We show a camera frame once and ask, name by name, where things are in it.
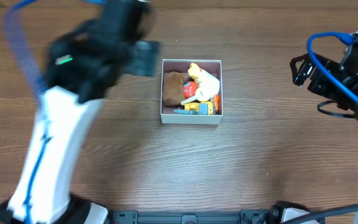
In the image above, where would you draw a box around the brown plush toy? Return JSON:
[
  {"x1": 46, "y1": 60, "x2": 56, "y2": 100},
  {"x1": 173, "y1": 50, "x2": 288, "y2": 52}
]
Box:
[{"x1": 162, "y1": 72, "x2": 186, "y2": 106}]

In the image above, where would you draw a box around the red toy ball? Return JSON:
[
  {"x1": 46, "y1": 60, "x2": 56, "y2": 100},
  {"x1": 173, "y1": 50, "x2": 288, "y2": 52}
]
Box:
[{"x1": 183, "y1": 81, "x2": 198, "y2": 98}]

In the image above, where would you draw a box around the white plush duck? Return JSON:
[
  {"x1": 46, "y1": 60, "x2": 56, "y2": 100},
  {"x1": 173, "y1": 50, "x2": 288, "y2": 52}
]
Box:
[{"x1": 188, "y1": 63, "x2": 221, "y2": 102}]

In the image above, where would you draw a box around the yellow toy truck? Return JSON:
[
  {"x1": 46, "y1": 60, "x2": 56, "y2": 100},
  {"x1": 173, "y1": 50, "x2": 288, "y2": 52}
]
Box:
[{"x1": 173, "y1": 101, "x2": 216, "y2": 115}]

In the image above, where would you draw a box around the yellow wooden rattle drum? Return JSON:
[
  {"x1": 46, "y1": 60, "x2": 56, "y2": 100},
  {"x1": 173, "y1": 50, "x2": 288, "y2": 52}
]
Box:
[{"x1": 181, "y1": 88, "x2": 211, "y2": 105}]

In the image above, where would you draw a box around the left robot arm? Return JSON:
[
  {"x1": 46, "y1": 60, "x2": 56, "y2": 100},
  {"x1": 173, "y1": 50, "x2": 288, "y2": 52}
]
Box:
[{"x1": 0, "y1": 0, "x2": 160, "y2": 224}]

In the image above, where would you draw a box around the white square cardboard box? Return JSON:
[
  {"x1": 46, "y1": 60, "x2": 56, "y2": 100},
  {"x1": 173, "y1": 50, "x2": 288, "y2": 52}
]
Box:
[{"x1": 160, "y1": 59, "x2": 224, "y2": 125}]

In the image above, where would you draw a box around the left blue cable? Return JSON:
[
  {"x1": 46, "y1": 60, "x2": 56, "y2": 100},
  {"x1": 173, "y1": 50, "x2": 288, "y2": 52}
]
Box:
[{"x1": 1, "y1": 0, "x2": 108, "y2": 224}]

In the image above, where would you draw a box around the thick black cable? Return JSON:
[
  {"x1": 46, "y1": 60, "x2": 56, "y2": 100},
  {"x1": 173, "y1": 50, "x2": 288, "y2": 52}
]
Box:
[{"x1": 286, "y1": 200, "x2": 358, "y2": 224}]

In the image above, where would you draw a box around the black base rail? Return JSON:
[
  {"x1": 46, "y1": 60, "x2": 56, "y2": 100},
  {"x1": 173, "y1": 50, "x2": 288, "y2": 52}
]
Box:
[{"x1": 105, "y1": 209, "x2": 271, "y2": 224}]

